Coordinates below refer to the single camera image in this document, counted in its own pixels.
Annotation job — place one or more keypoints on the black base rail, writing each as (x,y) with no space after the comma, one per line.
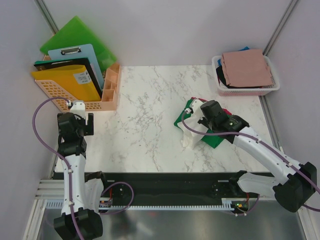
(189,188)

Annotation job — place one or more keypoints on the black folder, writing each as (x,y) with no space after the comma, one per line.
(53,64)

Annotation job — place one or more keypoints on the light blue clipboard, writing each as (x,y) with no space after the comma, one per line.
(76,52)

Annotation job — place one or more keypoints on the orange mesh file holder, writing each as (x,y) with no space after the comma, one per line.
(60,96)

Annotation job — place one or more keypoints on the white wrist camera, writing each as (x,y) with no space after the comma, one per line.
(194,112)
(77,107)

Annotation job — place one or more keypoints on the white laundry basket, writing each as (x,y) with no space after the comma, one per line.
(232,92)

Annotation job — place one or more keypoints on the white printed t shirt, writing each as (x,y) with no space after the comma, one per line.
(194,124)

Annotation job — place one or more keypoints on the pink folded t shirt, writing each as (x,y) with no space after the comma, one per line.
(245,69)

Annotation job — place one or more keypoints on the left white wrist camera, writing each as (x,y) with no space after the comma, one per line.
(77,107)

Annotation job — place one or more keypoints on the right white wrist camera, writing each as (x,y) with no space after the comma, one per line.
(194,112)

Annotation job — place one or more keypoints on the green plastic board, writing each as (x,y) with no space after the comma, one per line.
(75,33)

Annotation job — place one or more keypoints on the white cable duct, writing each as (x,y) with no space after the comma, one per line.
(226,205)

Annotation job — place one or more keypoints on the yellow folder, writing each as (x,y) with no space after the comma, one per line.
(73,78)

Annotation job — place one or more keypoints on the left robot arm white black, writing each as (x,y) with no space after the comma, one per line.
(80,219)

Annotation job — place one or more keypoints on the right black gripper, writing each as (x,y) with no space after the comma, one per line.
(203,121)

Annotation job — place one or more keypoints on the green t shirt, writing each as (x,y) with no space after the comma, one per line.
(212,140)

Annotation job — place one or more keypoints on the black garment in basket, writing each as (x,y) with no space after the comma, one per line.
(221,77)

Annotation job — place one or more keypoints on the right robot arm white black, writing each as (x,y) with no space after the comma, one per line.
(291,184)

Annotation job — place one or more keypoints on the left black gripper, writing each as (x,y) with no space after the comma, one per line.
(88,129)

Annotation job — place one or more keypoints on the peach compartment organizer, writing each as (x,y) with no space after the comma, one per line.
(111,89)

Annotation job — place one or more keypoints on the red t shirt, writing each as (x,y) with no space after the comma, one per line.
(203,100)

